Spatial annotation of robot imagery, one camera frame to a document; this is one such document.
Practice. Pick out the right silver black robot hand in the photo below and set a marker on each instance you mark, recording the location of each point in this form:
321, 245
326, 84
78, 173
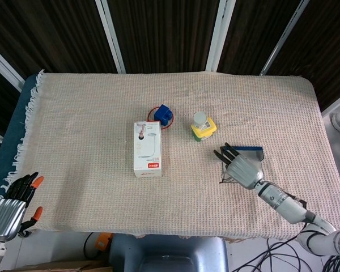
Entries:
243, 171

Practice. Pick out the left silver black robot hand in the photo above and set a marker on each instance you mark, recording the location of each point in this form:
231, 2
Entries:
7, 218

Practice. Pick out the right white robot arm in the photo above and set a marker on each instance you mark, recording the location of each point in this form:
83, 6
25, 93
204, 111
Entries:
286, 207

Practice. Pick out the green tub yellow lid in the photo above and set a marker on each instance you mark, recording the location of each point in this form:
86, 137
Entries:
207, 131

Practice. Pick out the small white jar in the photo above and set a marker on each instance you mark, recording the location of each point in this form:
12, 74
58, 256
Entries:
200, 118

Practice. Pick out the brown cardboard box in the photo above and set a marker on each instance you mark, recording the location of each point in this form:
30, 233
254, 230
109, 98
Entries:
59, 267

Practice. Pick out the teal table pad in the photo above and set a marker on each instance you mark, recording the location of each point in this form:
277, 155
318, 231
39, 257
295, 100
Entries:
8, 136

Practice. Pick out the white lamp carton box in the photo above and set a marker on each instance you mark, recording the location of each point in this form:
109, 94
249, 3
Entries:
147, 147

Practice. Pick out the orange floor object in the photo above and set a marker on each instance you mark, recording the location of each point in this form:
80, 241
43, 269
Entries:
103, 242

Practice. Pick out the blue plastic toy block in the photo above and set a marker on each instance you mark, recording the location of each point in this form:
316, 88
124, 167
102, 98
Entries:
162, 113

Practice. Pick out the grey blue robot torso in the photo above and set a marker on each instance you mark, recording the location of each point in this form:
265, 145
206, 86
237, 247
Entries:
170, 252

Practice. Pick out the beige waffle fringed cloth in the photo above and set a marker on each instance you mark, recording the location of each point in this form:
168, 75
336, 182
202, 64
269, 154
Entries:
88, 141

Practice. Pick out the white partition frame post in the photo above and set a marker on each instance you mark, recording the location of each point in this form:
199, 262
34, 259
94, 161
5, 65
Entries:
3, 65
218, 34
283, 39
337, 103
110, 34

